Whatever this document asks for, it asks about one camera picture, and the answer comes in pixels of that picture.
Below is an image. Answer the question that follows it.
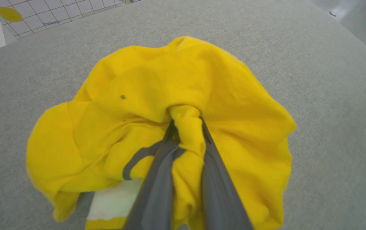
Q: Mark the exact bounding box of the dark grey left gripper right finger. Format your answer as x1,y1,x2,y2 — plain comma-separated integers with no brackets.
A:
200,117,254,230

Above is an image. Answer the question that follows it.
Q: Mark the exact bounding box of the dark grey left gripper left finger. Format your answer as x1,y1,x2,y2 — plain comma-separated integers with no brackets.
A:
123,120,180,230

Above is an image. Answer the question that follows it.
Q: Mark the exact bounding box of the yellow cartoon print t-shirt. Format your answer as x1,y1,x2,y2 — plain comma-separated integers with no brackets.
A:
26,36,297,230

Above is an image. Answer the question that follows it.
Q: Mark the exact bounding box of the grey fabric sofa surface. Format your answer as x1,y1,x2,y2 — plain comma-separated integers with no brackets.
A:
0,0,366,230

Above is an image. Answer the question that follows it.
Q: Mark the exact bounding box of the yellow lemon wall sticker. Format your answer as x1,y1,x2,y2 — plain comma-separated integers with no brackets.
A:
0,7,24,23

